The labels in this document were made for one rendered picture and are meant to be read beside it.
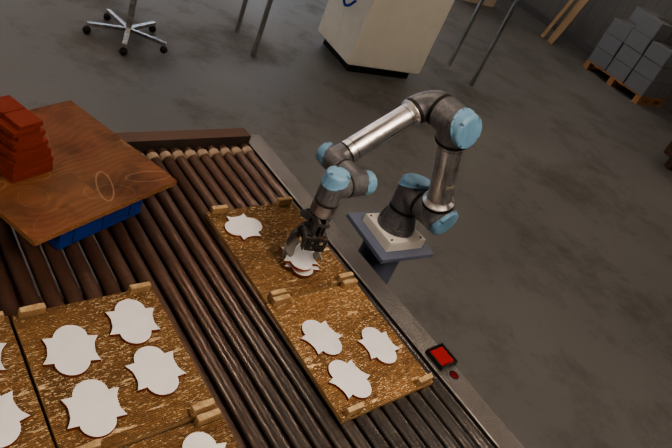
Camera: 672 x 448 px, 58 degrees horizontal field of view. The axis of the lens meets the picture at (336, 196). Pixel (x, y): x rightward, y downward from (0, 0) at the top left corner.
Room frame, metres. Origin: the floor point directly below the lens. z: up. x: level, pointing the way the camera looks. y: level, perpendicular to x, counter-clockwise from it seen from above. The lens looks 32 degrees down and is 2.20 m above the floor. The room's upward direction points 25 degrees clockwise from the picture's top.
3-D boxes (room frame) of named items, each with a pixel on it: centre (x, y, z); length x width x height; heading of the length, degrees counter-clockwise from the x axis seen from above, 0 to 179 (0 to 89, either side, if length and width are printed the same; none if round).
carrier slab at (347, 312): (1.31, -0.21, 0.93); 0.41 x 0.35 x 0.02; 49
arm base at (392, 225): (2.03, -0.26, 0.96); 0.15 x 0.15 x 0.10
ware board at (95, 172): (1.38, 0.79, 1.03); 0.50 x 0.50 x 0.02; 71
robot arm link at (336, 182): (1.51, 0.02, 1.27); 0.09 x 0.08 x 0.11; 140
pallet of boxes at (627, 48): (9.93, -3.36, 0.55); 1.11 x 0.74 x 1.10; 44
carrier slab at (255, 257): (1.58, 0.10, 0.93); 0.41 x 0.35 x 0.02; 50
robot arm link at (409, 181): (2.03, -0.26, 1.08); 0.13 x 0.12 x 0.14; 50
